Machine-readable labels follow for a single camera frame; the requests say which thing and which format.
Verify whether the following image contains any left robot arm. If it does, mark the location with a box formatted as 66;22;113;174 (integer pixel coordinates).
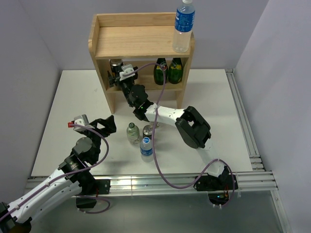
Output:
0;115;117;233

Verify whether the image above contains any clear glass soda bottle left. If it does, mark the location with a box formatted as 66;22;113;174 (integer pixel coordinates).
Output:
126;122;140;144

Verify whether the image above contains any green glass bottle right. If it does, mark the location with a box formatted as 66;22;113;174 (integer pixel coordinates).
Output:
168;58;183;84

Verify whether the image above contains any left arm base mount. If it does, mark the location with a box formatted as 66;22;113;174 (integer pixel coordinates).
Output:
75;179;111;215

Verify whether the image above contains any clear glass soda bottle rear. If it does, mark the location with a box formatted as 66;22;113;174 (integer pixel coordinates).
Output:
150;122;160;128

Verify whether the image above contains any aluminium front rail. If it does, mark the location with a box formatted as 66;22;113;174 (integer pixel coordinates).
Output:
24;172;276;197

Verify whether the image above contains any black soda can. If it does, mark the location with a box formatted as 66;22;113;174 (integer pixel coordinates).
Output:
109;59;123;77
142;125;153;140

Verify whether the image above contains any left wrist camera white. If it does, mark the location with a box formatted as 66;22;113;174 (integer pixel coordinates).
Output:
68;114;89;132

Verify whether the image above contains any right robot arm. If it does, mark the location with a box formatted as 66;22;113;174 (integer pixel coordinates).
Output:
108;67;237;191

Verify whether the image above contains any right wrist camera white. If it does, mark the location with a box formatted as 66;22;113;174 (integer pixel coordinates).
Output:
119;64;135;81

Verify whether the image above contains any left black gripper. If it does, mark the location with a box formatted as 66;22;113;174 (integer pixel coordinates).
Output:
81;115;116;162

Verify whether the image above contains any green glass bottle left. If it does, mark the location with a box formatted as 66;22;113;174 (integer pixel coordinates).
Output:
154;58;168;85

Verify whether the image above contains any aluminium rail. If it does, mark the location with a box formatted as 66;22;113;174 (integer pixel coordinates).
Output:
225;69;292;233
24;172;276;197

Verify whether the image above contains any blue label water bottle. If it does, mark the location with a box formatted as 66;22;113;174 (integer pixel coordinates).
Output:
139;137;154;162
173;0;195;53

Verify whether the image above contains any green glass bottle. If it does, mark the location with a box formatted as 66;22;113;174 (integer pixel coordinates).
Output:
168;58;183;84
154;58;168;85

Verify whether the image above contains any black soda can rear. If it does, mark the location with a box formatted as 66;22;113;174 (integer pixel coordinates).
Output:
142;125;153;140

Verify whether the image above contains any aluminium right rail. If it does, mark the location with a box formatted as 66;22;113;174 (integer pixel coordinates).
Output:
225;69;292;233

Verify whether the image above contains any blue label water bottle front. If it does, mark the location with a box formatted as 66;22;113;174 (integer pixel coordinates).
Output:
139;137;154;162

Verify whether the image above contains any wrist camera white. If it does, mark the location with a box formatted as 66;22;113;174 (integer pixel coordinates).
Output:
68;114;89;132
119;64;135;81

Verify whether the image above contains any wooden two-tier shelf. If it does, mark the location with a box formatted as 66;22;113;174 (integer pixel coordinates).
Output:
88;12;195;113

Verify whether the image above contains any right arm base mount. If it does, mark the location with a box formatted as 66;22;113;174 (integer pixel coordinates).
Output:
193;173;239;208

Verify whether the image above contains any clear glass soda bottle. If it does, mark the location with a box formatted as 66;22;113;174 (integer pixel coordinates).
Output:
150;122;160;128
126;122;140;144

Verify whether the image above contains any black soda can front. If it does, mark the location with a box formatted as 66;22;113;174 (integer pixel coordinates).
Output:
109;59;123;77

